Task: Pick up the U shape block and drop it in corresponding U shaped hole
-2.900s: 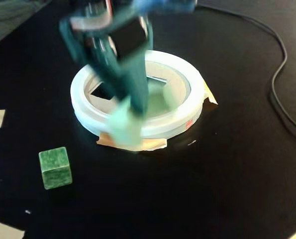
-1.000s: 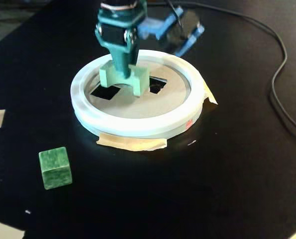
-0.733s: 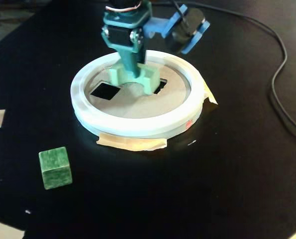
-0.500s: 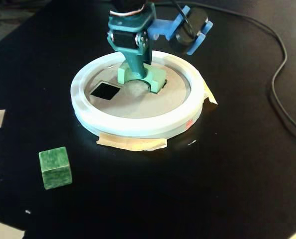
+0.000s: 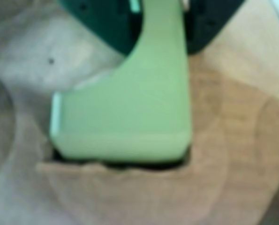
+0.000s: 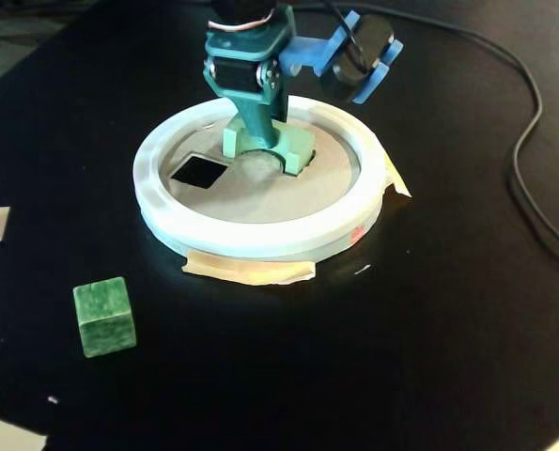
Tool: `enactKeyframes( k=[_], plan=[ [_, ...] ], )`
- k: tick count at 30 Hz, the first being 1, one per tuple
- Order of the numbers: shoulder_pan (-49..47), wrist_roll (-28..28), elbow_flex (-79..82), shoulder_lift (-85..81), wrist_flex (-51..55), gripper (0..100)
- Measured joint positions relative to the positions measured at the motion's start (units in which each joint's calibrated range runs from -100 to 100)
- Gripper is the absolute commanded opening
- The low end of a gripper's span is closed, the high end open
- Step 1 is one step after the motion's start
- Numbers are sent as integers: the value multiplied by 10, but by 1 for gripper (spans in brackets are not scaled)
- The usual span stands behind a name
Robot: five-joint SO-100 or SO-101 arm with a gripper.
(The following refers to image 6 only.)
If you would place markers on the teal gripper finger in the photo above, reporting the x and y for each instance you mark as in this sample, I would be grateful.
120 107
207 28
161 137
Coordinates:
258 122
280 109

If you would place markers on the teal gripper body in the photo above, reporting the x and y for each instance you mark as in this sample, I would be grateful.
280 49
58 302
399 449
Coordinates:
244 71

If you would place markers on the light green U shape block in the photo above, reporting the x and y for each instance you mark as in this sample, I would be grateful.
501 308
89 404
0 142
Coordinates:
300 150

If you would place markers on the white round shape sorter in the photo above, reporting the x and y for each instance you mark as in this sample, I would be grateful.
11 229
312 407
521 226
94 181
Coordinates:
260 235

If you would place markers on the yellowish masking tape piece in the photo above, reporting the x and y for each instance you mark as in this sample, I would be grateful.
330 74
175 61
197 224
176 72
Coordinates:
399 185

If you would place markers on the long beige masking tape strip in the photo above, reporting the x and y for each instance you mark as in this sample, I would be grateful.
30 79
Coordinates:
246 272

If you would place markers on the thin white sliver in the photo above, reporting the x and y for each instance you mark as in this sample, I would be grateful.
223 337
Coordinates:
361 269

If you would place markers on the green wooden cube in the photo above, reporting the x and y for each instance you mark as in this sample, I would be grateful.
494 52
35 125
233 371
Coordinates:
105 324

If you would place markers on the large pale tape piece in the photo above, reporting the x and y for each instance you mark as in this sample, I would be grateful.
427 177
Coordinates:
6 437

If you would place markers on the black camera on blue mount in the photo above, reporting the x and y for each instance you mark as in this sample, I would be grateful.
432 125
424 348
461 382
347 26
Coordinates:
354 51

